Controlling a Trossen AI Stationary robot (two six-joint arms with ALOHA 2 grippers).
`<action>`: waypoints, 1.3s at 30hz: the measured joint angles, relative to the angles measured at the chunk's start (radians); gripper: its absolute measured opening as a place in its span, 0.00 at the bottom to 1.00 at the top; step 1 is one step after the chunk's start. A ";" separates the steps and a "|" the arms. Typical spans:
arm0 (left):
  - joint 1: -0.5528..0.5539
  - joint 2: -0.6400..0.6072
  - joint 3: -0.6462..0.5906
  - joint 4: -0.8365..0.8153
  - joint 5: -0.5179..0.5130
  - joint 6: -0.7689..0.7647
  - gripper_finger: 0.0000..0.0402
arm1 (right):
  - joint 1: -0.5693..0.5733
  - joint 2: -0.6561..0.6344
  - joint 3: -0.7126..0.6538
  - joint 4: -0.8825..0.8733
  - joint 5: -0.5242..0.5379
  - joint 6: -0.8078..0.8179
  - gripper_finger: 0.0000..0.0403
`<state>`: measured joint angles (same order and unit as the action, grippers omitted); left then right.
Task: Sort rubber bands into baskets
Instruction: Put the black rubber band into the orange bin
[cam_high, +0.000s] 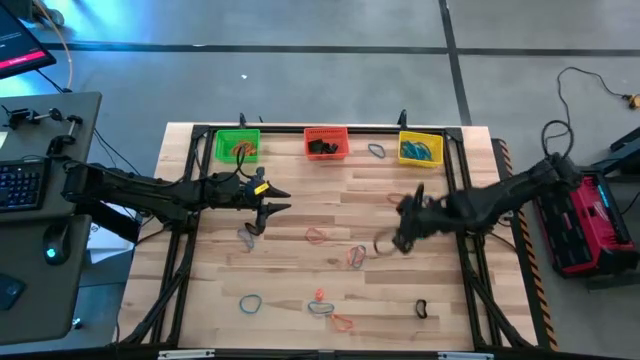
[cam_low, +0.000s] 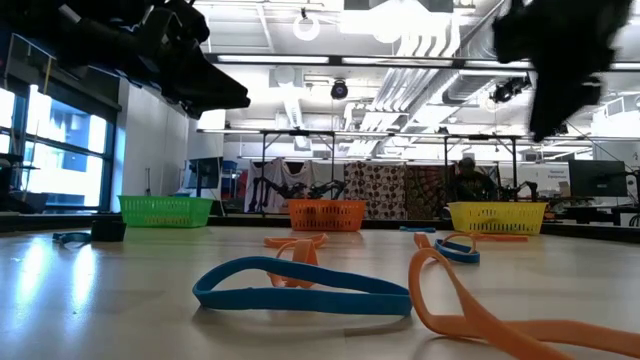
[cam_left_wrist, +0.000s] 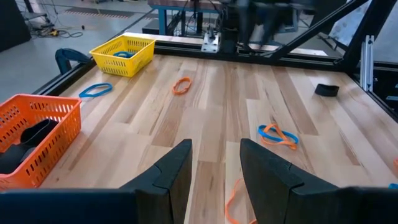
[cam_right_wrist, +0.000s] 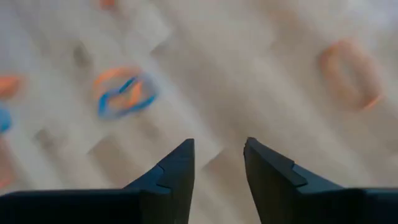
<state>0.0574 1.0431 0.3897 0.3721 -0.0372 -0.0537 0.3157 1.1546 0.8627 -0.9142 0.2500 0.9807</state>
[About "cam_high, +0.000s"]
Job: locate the person's foot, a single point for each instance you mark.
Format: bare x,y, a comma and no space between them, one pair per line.
50,15

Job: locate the white paper sheet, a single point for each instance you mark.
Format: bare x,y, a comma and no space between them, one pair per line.
110,242

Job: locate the small desk bolt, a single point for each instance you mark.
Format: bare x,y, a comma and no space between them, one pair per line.
76,324

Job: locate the black computer mouse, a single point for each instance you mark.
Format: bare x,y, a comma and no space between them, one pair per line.
56,245

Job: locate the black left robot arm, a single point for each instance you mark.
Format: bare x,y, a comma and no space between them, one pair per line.
150,192

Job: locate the small orange rubber band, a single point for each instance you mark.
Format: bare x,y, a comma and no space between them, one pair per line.
319,295

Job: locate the orange plastic basket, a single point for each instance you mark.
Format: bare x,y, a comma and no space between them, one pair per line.
312,132

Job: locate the red black tool case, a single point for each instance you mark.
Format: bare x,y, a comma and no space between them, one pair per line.
585,225

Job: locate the black thin rubber band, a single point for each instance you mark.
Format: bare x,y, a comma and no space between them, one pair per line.
417,309
248,231

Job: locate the grey desk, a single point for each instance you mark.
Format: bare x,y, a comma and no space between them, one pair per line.
50,300

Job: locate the black backlit keyboard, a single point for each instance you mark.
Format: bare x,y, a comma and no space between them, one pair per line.
22,185

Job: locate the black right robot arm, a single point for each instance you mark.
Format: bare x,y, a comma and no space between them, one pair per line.
515,192

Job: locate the black computer monitor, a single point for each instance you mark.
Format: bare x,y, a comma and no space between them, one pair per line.
20,45

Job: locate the black phone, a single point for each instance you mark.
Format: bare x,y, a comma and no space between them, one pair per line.
11,291

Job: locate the black metal stand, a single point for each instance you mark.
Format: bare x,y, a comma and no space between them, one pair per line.
625,150

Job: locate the yellow plastic basket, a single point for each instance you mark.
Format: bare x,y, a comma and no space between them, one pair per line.
435,140

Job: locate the black yellow hazard tape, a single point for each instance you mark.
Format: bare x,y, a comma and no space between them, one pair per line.
537,280

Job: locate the green plastic basket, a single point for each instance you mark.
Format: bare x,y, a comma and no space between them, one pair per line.
225,135

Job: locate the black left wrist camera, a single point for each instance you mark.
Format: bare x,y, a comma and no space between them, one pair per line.
262,220

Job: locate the black desk clamp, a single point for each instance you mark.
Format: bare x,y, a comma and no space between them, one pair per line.
35,116
57,146

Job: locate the silver table bracket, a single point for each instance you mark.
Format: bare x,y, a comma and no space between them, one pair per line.
465,356
185,354

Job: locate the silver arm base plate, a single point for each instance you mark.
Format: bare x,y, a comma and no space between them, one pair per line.
507,215

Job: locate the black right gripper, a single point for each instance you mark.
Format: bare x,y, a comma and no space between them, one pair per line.
420,217

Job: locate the black frame clamp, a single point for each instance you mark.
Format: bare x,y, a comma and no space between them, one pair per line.
242,121
402,119

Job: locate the yellow tape label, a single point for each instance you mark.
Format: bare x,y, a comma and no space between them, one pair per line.
261,188

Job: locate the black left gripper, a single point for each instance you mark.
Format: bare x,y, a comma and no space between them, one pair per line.
230,190

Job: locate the dark blue rubber band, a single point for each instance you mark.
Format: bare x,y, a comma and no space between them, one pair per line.
382,150

